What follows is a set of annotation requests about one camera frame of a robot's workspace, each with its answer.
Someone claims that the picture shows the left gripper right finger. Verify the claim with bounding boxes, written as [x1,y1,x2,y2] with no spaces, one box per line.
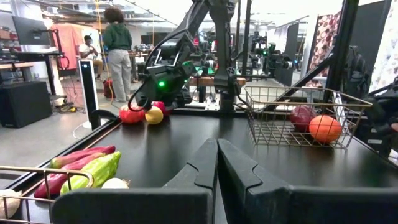
[218,138,398,224]

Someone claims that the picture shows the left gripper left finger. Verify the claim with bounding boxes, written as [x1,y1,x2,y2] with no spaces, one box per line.
[51,138,218,224]

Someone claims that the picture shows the red fruit with green top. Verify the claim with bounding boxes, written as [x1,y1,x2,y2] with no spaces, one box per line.
[151,100,172,117]

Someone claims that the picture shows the pale yellow oval fruit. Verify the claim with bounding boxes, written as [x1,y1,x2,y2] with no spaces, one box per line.
[144,105,164,125]

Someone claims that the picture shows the orange tomato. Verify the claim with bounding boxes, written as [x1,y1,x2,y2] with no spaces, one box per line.
[119,105,146,125]

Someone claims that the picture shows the gold wire basket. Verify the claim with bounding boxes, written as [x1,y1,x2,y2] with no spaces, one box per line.
[243,85,373,149]
[0,166,95,224]

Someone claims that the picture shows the white garlic bulb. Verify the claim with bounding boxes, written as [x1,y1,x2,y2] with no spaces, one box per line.
[0,189,22,219]
[101,177,130,189]

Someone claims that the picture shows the dark red apple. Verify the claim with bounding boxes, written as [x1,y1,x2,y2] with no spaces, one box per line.
[289,105,317,133]

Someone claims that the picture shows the round orange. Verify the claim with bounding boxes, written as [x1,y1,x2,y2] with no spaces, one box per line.
[308,114,342,144]

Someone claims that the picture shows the red long pepper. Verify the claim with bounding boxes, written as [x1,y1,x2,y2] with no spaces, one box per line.
[33,152,106,199]
[49,145,116,169]

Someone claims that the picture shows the wooden table top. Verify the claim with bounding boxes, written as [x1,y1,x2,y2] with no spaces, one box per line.
[186,76,246,88]
[0,62,34,71]

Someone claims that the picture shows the red bag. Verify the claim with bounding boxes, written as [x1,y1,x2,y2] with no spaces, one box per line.
[102,79,116,100]

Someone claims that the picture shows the person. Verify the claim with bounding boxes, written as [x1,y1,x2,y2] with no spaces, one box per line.
[102,6,133,103]
[78,34,105,78]

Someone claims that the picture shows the tower device with white base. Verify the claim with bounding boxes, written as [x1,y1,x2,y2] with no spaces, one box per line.
[77,59,103,130]

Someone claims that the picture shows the pink hanging cloth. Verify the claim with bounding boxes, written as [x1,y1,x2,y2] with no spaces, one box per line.
[51,23,94,71]

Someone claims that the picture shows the black desk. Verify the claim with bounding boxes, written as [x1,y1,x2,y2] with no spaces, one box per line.
[0,51,65,96]

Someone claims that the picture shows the black partition panel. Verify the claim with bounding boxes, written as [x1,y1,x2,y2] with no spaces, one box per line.
[275,21,301,86]
[348,0,392,63]

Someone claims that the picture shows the black cabinet box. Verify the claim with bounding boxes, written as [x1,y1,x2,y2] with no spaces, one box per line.
[0,80,53,129]

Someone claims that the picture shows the black monitor on stand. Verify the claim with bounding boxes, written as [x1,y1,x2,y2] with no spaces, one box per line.
[11,15,52,47]

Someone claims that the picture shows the red patterned curtain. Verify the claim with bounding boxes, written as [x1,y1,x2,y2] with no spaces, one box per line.
[306,11,343,88]

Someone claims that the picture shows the white patterned curtain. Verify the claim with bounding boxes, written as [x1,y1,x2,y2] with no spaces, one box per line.
[368,0,398,94]

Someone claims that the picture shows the black frame bracket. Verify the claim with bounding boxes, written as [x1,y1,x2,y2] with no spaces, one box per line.
[91,108,121,123]

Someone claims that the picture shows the yellow rope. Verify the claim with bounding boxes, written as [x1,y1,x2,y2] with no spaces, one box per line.
[94,0,114,103]

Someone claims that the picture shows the white cable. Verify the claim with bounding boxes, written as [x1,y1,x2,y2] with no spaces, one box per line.
[72,123,91,139]

